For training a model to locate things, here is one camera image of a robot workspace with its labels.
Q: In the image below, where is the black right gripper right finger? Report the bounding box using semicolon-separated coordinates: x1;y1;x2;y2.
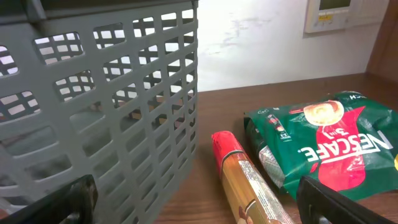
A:
296;176;394;224

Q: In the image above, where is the beige wall control panel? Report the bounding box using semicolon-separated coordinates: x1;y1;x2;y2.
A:
304;0;389;34

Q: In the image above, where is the green Nescafe coffee bag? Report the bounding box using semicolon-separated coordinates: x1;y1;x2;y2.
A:
244;91;397;200

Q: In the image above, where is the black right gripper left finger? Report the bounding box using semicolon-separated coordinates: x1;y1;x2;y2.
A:
1;174;98;224

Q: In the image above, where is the orange spaghetti packet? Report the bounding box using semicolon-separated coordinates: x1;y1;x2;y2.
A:
211;131;294;224

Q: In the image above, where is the grey plastic basket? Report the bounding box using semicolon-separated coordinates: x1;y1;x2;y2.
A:
1;1;198;223

